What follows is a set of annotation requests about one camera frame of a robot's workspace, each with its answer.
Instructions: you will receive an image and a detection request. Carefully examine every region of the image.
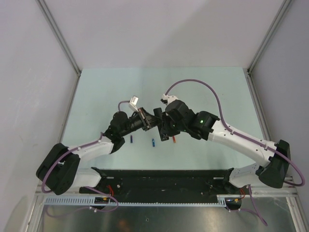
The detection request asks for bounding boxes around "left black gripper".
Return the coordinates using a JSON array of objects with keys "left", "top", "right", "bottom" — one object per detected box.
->
[{"left": 120, "top": 107, "right": 162, "bottom": 137}]

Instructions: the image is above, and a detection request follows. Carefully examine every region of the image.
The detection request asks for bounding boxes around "black remote control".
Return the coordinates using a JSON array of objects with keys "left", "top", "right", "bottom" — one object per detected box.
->
[{"left": 153, "top": 108, "right": 169, "bottom": 142}]

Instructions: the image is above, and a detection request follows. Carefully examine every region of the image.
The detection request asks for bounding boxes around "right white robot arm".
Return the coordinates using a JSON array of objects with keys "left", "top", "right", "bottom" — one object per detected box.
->
[{"left": 161, "top": 96, "right": 290, "bottom": 194}]

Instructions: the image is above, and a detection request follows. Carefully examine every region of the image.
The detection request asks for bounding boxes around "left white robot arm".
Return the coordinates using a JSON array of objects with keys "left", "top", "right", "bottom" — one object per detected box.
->
[{"left": 36, "top": 107, "right": 162, "bottom": 195}]

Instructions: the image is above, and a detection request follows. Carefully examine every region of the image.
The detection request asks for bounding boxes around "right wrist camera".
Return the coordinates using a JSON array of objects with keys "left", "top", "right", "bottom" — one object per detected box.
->
[{"left": 160, "top": 94, "right": 178, "bottom": 106}]

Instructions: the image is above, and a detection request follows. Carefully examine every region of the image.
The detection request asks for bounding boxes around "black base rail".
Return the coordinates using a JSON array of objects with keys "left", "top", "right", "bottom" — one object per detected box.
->
[{"left": 94, "top": 168, "right": 243, "bottom": 203}]

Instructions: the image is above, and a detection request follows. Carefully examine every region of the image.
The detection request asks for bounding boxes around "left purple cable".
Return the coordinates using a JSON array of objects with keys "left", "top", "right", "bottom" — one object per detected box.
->
[{"left": 41, "top": 100, "right": 132, "bottom": 194}]

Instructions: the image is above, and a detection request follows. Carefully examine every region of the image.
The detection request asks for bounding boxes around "purple cable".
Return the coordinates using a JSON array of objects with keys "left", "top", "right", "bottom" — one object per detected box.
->
[
  {"left": 41, "top": 100, "right": 132, "bottom": 194},
  {"left": 164, "top": 79, "right": 305, "bottom": 227}
]

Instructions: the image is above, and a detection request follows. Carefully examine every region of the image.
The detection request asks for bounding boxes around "left aluminium frame post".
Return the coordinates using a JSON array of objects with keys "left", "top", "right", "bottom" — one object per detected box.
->
[{"left": 35, "top": 0, "right": 81, "bottom": 77}]

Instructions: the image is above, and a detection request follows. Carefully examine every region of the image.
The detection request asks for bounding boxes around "aluminium frame post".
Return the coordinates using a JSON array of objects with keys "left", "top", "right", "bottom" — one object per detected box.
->
[
  {"left": 35, "top": 0, "right": 81, "bottom": 77},
  {"left": 247, "top": 0, "right": 294, "bottom": 75}
]

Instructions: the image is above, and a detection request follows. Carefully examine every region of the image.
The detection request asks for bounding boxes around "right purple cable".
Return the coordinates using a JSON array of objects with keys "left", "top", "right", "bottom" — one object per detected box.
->
[{"left": 164, "top": 79, "right": 305, "bottom": 227}]

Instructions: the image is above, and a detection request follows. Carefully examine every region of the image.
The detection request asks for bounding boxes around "right aluminium frame post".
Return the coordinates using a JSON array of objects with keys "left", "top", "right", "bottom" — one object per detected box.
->
[{"left": 247, "top": 0, "right": 294, "bottom": 75}]

